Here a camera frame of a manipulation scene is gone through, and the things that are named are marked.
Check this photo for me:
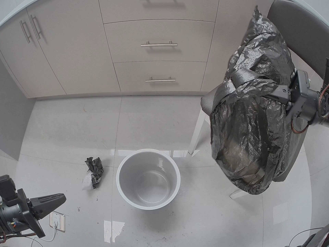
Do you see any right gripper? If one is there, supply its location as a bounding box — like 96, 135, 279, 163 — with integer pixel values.
263, 85, 322, 125

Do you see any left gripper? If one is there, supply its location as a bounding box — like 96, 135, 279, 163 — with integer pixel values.
0, 188, 67, 239

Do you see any clear plastic wrapper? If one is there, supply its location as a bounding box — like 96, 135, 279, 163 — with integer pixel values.
82, 170, 94, 190

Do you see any black plastic bag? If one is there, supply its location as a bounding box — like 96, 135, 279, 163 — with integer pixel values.
209, 5, 296, 195

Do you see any black plastic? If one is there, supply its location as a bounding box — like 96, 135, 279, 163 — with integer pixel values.
86, 157, 104, 189

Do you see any white trash bin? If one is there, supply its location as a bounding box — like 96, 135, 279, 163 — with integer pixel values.
116, 149, 181, 210

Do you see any grey chair with white legs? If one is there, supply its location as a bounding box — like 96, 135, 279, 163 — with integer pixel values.
188, 0, 329, 199

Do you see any beige cabinet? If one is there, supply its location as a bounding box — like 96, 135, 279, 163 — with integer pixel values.
0, 0, 273, 100

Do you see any white cable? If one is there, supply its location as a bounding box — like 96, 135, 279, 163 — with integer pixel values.
26, 221, 60, 242

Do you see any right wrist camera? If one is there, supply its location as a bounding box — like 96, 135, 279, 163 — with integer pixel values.
292, 70, 310, 95

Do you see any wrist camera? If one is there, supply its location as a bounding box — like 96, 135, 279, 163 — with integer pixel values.
0, 174, 17, 203
292, 70, 310, 95

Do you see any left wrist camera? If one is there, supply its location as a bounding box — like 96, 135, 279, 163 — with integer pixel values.
0, 174, 17, 203

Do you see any black cable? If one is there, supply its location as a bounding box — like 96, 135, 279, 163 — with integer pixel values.
287, 227, 329, 247

